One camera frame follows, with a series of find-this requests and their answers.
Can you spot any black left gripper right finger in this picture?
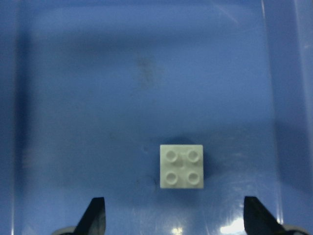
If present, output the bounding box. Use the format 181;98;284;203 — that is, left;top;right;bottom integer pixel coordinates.
244;196;287;235

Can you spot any white block arm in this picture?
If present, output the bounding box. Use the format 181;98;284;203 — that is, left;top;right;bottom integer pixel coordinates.
160;144;204;189

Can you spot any blue plastic tray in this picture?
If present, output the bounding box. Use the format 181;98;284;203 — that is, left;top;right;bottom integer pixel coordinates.
0;0;313;235

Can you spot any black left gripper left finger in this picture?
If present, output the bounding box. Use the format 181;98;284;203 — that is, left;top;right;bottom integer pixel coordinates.
74;197;106;235

